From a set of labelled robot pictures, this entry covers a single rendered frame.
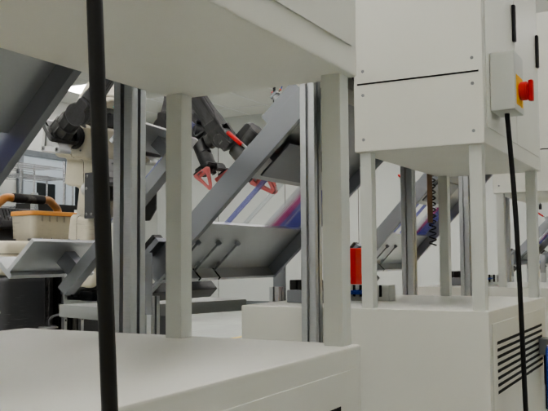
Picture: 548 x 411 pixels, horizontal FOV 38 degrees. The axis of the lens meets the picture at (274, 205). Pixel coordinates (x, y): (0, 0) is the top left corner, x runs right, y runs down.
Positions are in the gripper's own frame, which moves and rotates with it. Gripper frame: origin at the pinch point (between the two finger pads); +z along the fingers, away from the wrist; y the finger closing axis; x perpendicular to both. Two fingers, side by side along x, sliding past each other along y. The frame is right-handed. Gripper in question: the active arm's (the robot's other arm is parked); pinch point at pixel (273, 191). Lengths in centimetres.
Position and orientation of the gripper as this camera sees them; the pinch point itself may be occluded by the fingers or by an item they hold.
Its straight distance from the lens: 241.6
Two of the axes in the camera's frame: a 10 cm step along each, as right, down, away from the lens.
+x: -6.3, 7.1, 3.0
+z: 6.0, 7.0, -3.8
